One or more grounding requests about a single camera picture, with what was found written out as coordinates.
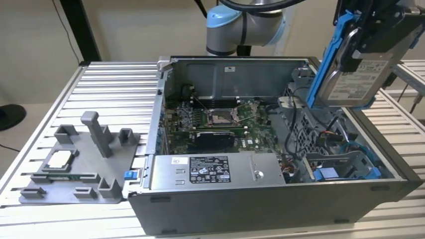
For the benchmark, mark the silver power supply unit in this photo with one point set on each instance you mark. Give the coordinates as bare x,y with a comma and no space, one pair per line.
166,171

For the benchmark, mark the black upright bar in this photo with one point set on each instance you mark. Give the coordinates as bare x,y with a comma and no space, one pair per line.
83,30

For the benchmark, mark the black graphics card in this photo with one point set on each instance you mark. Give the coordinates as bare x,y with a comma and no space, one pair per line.
214,142

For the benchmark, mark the silver CPU chip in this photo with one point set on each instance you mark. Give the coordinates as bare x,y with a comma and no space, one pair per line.
61,159

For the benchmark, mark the RAM slot with white clips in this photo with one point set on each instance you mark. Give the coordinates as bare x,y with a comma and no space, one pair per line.
217,102
219,128

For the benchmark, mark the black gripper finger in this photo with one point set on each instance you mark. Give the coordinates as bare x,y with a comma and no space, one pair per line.
379,32

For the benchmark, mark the green RAM stick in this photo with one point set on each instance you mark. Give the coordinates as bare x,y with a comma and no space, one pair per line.
75,177

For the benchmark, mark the green motherboard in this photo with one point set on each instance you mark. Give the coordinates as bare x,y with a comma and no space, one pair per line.
263,139

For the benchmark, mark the CPU socket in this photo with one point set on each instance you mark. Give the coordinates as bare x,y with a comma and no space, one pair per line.
222,116

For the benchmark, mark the grey metal disk bay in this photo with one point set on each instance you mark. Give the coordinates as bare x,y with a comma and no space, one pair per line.
308,134

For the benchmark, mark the thin metal locking lever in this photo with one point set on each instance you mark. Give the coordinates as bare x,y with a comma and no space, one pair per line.
202,103

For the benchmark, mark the grey plastic parts rack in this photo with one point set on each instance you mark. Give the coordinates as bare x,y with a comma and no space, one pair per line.
83,161

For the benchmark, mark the dark grey PC case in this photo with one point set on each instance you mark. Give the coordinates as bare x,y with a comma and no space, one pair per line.
250,211

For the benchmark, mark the hard disk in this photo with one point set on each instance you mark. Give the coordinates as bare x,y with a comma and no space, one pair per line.
359,82

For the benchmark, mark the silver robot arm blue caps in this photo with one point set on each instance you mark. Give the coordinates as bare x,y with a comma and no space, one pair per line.
230,30

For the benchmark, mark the installed disk blue carrier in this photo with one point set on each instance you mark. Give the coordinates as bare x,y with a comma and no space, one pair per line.
327,173

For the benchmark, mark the black round stand base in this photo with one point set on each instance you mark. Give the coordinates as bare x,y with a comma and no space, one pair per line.
11,115

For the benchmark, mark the blue case latch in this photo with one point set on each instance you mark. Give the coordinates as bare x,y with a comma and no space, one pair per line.
130,174

